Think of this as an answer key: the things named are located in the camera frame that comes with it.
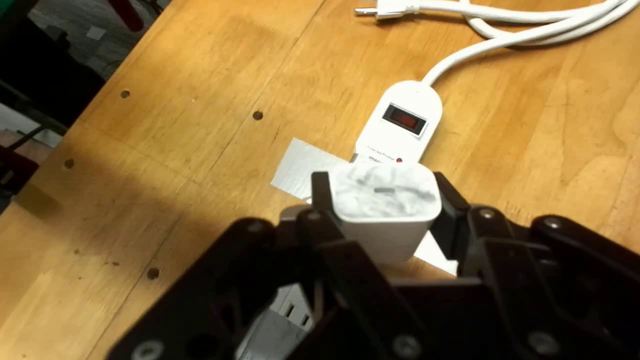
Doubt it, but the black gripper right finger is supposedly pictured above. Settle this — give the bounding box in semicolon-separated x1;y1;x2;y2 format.
430;173;640;360

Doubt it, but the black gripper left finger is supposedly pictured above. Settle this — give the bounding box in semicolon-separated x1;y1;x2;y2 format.
106;170;430;360

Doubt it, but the white charger head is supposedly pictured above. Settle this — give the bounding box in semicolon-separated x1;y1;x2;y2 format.
328;163;443;268

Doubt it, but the grey tape strip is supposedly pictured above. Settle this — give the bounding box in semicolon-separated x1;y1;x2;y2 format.
270;137;461;280

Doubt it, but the white power strip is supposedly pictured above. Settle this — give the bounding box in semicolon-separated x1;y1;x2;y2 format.
232;79;461;360

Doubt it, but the white power cord with plug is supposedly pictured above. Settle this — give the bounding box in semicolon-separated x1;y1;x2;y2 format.
352;0;640;90

